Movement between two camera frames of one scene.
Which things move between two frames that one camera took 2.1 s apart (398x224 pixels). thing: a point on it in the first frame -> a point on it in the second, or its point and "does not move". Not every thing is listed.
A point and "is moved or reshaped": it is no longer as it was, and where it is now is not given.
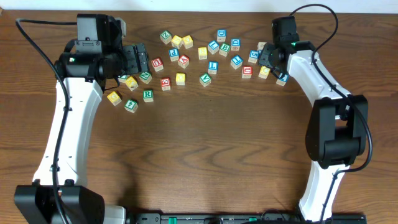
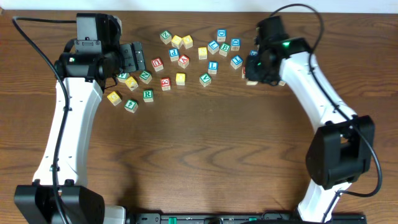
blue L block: [212, 67] does not move
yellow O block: [180, 79] does not move
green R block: [148, 96] does not move
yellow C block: [264, 72] is moved or reshaped
